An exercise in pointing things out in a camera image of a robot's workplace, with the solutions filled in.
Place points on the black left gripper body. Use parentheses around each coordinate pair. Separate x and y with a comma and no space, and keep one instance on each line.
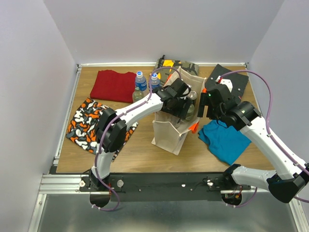
(176,109)

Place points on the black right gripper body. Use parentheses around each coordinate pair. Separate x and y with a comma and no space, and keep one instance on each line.
(214,112)

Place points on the Pocari Sweat bottle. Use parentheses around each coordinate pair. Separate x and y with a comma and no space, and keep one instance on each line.
(140,81)
(154,81)

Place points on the beige canvas tote bag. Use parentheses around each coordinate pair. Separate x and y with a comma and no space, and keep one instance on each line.
(170,131)

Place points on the green cap glass bottle front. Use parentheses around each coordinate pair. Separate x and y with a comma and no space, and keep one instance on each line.
(137,95)

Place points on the green cap glass bottle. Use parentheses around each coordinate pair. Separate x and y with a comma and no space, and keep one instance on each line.
(190,113)
(137,95)

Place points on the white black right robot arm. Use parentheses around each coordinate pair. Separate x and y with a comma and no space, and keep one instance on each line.
(290,173)

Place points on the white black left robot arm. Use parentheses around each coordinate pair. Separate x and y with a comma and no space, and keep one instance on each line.
(113,124)

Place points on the green cap glass bottle back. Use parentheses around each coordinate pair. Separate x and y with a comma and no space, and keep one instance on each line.
(190,113)

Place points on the dark grey buttoned garment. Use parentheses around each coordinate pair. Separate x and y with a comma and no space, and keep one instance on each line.
(239,81)

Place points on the camouflage yellow green shorts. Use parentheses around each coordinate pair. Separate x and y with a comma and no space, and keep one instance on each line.
(164,74)

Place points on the teal blue shirt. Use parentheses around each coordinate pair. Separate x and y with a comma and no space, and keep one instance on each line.
(225,143)

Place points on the folded red shirt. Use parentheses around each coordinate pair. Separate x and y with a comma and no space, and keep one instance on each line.
(113,86)

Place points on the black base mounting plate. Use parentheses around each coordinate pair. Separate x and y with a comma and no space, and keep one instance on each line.
(150,187)

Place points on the orange black patterned shorts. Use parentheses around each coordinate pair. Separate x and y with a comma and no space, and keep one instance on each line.
(81,129)

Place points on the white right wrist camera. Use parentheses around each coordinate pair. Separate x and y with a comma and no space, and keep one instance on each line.
(226,82)

